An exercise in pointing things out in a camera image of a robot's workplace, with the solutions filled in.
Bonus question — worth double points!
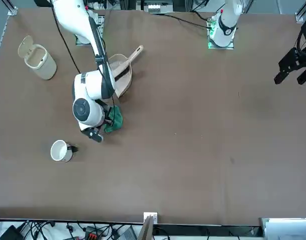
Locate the right arm's black gripper body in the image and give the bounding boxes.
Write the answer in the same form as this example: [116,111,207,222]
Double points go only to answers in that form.
[101,104,115,126]

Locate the green cloth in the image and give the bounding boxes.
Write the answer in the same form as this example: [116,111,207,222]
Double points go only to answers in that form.
[103,104,124,134]

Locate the beige plastic dustpan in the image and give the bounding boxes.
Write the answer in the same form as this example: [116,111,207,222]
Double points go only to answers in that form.
[108,54,133,99]

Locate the beige hand brush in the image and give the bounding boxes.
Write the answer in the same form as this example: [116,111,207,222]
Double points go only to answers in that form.
[114,44,144,83]

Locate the cream bin with flip lid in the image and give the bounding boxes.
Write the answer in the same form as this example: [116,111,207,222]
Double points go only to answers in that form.
[17,35,58,81]

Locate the black plug strip red switches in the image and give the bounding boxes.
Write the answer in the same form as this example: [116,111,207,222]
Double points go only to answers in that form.
[84,225,98,240]

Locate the small white power strip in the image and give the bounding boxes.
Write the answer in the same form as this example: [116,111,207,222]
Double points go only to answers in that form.
[147,3,162,14]

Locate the clear flat box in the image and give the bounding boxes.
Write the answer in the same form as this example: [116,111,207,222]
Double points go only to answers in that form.
[258,217,306,240]

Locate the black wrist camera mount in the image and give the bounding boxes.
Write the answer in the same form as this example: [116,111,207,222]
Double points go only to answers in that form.
[80,126,104,144]

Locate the aluminium corner post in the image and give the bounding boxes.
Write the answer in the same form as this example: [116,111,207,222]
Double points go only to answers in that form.
[2,0,19,17]
[294,0,306,24]

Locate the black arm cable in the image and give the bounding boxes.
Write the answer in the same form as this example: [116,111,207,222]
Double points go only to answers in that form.
[50,0,81,75]
[87,14,116,118]

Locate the white mug with black handle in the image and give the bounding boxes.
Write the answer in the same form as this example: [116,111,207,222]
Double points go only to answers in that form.
[50,139,79,163]

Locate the black base power cable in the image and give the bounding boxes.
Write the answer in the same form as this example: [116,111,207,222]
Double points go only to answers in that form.
[164,12,209,29]

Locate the aluminium post with bracket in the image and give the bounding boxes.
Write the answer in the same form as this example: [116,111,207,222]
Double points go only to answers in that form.
[139,211,159,240]

